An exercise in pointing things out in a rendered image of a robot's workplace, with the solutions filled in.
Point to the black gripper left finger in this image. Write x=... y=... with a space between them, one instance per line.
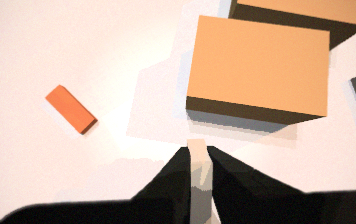
x=166 y=199

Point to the orange rectangular block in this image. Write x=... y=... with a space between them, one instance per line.
x=72 y=109
x=335 y=16
x=259 y=71

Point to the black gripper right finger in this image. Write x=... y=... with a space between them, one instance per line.
x=245 y=195

